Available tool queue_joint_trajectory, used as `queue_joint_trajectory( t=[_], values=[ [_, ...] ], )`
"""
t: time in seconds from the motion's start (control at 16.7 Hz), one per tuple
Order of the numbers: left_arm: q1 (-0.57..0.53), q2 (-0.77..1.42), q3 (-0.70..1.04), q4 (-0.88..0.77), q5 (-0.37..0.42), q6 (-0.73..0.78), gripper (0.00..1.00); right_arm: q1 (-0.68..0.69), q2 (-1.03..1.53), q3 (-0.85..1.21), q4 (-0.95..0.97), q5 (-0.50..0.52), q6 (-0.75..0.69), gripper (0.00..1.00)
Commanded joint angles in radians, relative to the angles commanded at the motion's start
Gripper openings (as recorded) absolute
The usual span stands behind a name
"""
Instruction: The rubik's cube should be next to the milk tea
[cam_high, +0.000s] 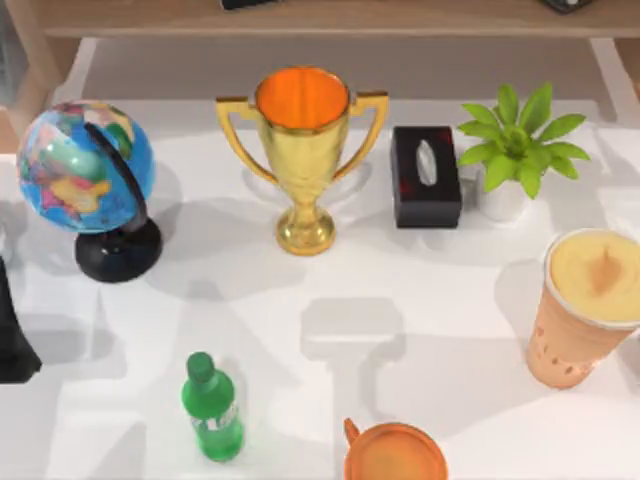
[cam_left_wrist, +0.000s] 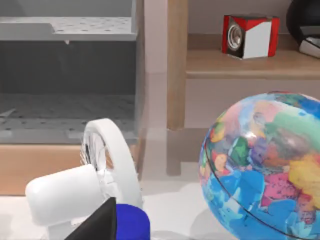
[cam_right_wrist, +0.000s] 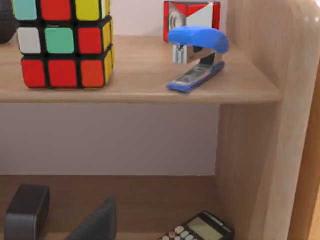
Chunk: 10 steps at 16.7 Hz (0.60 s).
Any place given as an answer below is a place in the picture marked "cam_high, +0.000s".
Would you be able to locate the gold trophy cup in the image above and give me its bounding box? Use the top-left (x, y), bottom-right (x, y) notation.
top-left (215, 66), bottom-right (390, 257)

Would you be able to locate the black tissue box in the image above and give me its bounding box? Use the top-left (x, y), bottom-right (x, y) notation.
top-left (390, 125), bottom-right (463, 231)

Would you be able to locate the green bottle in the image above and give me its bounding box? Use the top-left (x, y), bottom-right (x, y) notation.
top-left (180, 351), bottom-right (246, 462)

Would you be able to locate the wooden shelf unit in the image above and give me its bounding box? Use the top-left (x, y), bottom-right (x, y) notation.
top-left (0, 0), bottom-right (640, 154)

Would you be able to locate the green plant in white pot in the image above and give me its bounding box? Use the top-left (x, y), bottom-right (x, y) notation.
top-left (455, 82), bottom-right (593, 223)

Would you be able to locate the orange mug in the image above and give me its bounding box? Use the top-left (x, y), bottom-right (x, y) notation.
top-left (342, 417), bottom-right (449, 480)

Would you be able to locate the black object on shelf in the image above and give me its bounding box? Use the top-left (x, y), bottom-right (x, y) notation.
top-left (220, 0), bottom-right (281, 12)

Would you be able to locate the blue globe on black stand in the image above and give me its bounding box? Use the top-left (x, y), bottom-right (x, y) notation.
top-left (16, 100), bottom-right (165, 284)

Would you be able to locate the orange drink cup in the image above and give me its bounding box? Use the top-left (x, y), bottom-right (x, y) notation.
top-left (525, 228), bottom-right (640, 390)

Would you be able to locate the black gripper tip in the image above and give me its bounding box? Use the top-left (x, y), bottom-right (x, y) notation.
top-left (0, 255), bottom-right (43, 385)

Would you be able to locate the dark object on shelf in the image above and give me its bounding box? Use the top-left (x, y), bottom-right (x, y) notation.
top-left (538, 0), bottom-right (599, 15)

